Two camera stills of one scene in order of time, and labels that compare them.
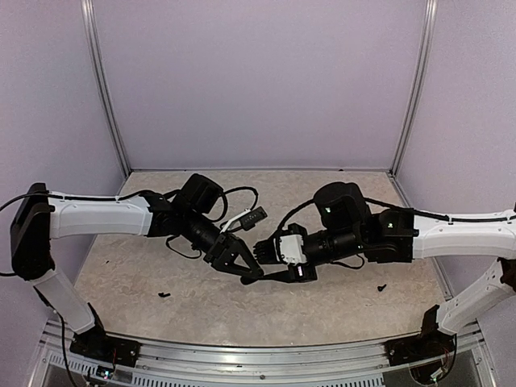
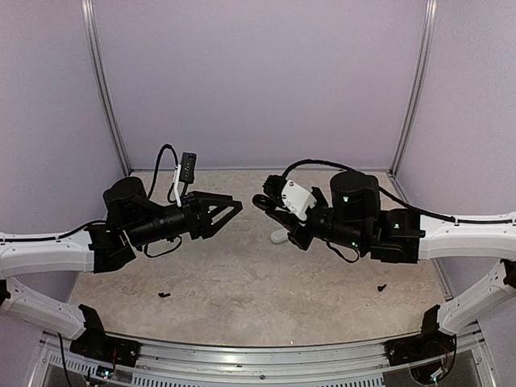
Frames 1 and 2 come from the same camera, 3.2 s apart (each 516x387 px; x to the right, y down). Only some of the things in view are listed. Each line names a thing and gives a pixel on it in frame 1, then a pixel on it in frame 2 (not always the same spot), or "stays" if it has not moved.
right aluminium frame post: x=423 y=55 stays
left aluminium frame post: x=90 y=21 stays
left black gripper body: x=217 y=253 to x=193 y=225
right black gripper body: x=301 y=276 to x=302 y=240
